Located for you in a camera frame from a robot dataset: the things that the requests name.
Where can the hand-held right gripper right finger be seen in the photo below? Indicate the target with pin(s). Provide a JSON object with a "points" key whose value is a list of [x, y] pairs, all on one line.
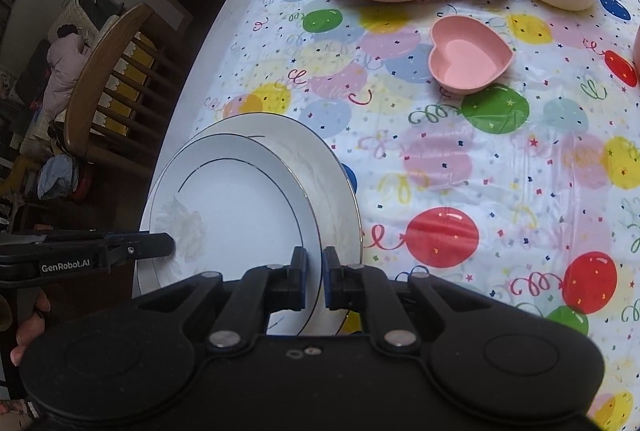
{"points": [[327, 278]]}

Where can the light blue cloth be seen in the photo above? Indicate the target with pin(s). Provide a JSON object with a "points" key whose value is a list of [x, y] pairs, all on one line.
{"points": [[55, 176]]}

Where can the small white plate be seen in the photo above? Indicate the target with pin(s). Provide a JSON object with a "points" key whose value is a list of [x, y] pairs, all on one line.
{"points": [[240, 211]]}

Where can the pink jacket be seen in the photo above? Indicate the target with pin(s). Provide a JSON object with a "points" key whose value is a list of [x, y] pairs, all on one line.
{"points": [[62, 71]]}

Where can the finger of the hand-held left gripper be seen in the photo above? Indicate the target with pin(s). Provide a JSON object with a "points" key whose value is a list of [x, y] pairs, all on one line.
{"points": [[145, 246]]}

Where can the white laundry basket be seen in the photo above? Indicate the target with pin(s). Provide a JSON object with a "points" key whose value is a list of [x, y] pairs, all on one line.
{"points": [[75, 8]]}

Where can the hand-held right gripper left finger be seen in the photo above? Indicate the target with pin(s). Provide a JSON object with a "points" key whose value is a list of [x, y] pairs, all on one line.
{"points": [[301, 278]]}

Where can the large white plate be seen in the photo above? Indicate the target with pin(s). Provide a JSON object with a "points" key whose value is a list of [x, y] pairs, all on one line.
{"points": [[330, 191]]}

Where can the wooden spindle chair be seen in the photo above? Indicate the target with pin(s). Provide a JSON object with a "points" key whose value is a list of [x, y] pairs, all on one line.
{"points": [[107, 46]]}

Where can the balloon print tablecloth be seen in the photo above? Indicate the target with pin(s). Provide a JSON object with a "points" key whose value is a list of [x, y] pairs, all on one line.
{"points": [[450, 171]]}

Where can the pink heart-shaped bowl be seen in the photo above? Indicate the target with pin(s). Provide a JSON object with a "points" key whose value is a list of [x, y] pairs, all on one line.
{"points": [[465, 66]]}

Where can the person's left hand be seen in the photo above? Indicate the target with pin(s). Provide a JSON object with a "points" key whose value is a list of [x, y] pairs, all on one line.
{"points": [[27, 336]]}

